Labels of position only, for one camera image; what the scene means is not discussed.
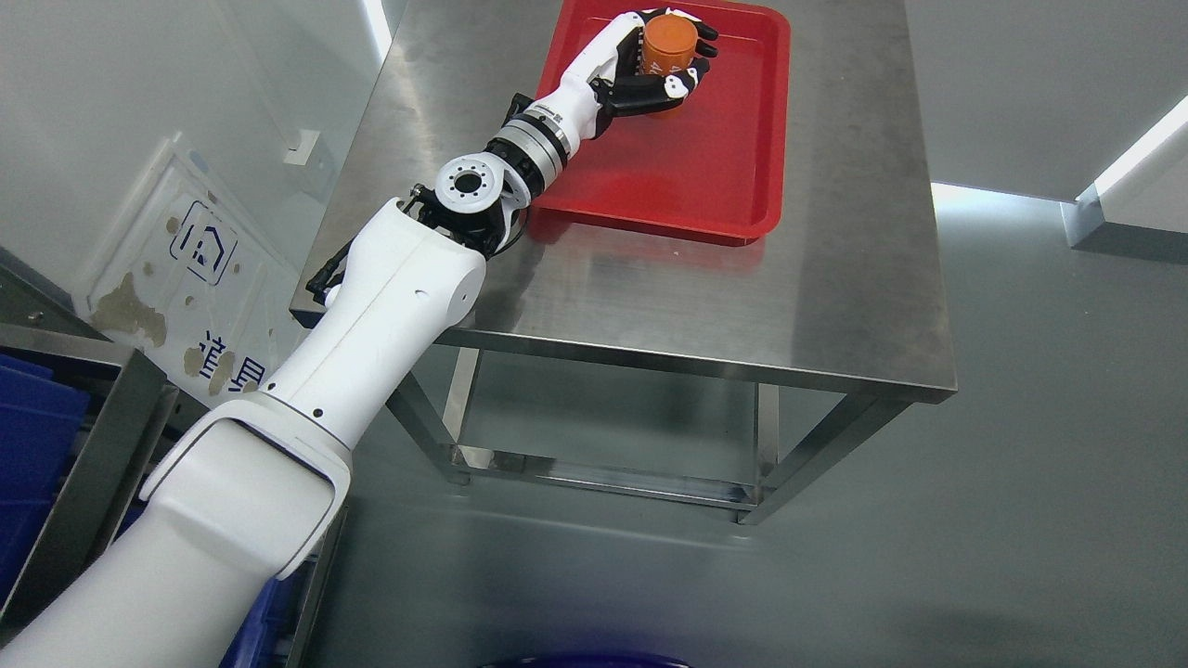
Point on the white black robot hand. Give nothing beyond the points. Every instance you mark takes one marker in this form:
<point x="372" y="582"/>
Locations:
<point x="604" y="83"/>

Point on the orange cylindrical capacitor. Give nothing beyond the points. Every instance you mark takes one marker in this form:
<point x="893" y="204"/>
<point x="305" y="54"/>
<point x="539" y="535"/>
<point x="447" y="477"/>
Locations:
<point x="668" y="44"/>

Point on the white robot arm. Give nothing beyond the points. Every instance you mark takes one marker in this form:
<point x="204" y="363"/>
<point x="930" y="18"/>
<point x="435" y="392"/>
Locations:
<point x="414" y="270"/>

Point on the metal roller shelf rack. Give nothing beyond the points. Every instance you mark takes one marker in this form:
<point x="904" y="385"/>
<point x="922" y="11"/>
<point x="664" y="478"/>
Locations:
<point x="83" y="464"/>

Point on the red plastic tray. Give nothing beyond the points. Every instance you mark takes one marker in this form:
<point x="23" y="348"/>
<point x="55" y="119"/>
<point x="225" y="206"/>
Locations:
<point x="687" y="148"/>

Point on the stainless steel table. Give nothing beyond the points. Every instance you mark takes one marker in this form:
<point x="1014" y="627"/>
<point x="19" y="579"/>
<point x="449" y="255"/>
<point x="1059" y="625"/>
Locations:
<point x="838" y="316"/>

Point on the white floor sign plate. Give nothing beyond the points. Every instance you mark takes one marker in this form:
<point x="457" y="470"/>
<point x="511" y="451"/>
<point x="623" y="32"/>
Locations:
<point x="187" y="278"/>

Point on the blue bin far left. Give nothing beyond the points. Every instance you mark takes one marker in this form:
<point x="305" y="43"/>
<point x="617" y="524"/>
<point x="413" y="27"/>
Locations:
<point x="40" y="418"/>

